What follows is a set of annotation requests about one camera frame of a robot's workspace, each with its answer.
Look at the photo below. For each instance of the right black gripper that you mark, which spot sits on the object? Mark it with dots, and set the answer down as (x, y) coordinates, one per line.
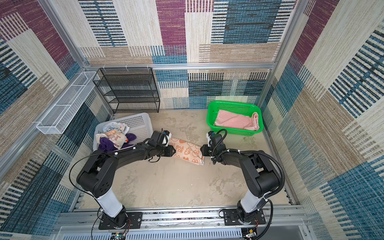
(204, 151)

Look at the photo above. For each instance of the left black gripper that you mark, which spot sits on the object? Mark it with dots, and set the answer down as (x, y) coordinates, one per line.
(170, 153)

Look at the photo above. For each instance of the orange patterned towel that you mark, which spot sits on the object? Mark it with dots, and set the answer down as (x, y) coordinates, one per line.
(187, 151)

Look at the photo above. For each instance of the pink towel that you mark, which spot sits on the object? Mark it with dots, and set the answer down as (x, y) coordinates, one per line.
(231, 120)

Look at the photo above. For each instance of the white plastic laundry basket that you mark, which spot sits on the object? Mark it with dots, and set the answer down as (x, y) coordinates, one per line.
(139, 124)

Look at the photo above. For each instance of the green plastic basket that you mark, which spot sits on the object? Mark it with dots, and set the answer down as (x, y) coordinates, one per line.
(237, 108)

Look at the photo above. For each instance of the purple towel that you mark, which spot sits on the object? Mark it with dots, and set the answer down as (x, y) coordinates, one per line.
(107, 145)

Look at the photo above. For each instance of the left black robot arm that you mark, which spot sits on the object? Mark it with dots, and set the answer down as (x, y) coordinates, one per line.
(98, 173)

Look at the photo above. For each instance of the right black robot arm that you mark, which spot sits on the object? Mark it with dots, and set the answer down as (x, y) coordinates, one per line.
(263, 175)

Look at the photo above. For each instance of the white printed rabbit towel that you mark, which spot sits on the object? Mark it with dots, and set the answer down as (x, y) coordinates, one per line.
(114, 132)

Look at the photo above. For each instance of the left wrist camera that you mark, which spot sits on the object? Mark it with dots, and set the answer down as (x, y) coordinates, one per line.
(167, 137)

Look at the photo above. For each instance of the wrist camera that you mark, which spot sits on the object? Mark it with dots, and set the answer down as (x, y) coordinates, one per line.
(167, 137)
(208, 136)

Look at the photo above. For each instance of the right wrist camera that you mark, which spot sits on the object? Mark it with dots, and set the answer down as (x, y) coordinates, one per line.
(208, 136)

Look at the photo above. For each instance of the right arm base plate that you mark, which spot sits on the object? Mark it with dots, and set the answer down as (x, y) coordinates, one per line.
(233, 217)

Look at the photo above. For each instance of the black wire mesh shelf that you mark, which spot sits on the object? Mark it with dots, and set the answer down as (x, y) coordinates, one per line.
(128, 90)

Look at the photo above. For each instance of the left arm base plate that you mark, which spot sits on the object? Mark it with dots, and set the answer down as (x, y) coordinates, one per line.
(133, 220)

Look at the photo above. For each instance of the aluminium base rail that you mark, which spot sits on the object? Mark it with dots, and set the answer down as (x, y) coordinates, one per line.
(283, 222)

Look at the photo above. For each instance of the white wire mesh tray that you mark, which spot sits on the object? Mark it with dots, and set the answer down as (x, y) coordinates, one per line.
(59, 116)

